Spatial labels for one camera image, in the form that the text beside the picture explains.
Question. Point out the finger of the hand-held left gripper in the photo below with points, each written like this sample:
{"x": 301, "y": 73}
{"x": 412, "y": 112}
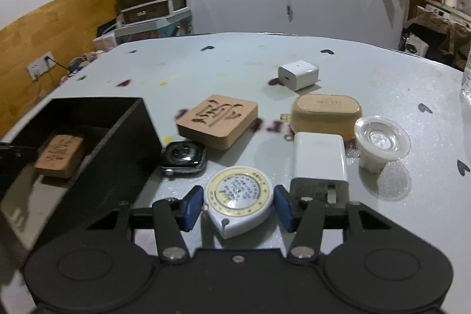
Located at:
{"x": 13, "y": 163}

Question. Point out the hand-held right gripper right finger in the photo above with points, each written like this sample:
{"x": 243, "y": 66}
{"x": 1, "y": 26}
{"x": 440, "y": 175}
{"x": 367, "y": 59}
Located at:
{"x": 283, "y": 207}

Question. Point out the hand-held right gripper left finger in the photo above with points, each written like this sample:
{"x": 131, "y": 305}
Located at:
{"x": 193, "y": 208}

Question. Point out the round white tape measure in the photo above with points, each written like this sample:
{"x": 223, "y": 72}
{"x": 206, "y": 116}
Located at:
{"x": 237, "y": 194}

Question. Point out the small carved wooden block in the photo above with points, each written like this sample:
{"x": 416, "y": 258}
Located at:
{"x": 59, "y": 155}

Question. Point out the black smartwatch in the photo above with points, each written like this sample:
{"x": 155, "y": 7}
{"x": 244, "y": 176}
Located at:
{"x": 183, "y": 157}

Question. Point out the large white charger plug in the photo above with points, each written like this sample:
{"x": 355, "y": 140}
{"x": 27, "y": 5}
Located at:
{"x": 318, "y": 159}

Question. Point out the large carved wooden block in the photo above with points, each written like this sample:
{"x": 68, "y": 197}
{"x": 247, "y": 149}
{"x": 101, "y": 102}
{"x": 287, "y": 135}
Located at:
{"x": 217, "y": 122}

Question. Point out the black storage box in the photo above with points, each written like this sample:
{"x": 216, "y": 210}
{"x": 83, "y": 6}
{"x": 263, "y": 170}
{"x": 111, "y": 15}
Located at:
{"x": 121, "y": 152}

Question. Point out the clear plastic lidded cup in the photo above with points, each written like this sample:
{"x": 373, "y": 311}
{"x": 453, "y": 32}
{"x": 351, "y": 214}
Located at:
{"x": 381, "y": 141}

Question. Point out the gold earbuds case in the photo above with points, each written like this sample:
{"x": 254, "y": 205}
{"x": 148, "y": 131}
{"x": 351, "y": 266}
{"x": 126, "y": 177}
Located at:
{"x": 323, "y": 113}

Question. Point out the pile of plush toys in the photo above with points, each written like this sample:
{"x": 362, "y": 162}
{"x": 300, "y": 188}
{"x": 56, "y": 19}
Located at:
{"x": 82, "y": 62}

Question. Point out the small white charger cube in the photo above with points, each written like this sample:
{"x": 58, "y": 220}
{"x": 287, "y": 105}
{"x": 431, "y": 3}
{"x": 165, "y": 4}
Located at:
{"x": 298, "y": 75}

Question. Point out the colourful printed box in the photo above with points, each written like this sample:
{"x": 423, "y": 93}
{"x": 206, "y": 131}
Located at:
{"x": 162, "y": 27}

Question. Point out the white wall socket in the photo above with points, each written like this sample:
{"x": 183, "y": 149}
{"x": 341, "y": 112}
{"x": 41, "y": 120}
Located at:
{"x": 38, "y": 66}

